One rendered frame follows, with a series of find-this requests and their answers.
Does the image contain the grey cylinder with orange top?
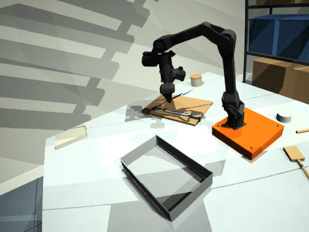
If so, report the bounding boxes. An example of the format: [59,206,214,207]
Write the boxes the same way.
[190,74,202,87]

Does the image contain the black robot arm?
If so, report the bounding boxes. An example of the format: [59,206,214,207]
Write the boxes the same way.
[142,21,246,130]

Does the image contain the tan wooden spatula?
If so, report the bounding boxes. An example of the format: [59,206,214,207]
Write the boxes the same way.
[283,146,309,178]

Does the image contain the grey short cylinder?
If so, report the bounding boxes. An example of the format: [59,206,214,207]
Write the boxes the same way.
[276,110,292,123]

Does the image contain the grey metal tongs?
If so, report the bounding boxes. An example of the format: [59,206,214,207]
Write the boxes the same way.
[148,89,201,117]

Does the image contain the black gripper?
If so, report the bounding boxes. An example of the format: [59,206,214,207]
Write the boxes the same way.
[159,66,175,103]

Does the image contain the grey rectangular tin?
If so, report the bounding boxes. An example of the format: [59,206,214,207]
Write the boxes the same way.
[119,135,213,222]

